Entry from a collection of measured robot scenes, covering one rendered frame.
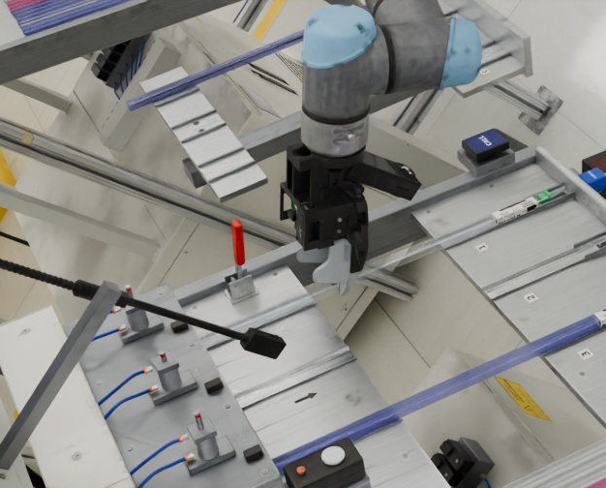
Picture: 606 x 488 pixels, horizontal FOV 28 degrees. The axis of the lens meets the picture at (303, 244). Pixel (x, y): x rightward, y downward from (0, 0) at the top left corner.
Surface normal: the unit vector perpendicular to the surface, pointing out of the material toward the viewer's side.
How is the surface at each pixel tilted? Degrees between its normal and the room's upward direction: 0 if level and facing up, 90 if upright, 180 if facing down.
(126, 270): 0
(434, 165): 90
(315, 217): 90
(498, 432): 0
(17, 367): 45
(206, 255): 90
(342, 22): 55
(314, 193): 90
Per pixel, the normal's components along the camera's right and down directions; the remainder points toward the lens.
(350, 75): 0.25, 0.57
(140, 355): -0.14, -0.76
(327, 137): -0.26, 0.55
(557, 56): -0.73, -0.29
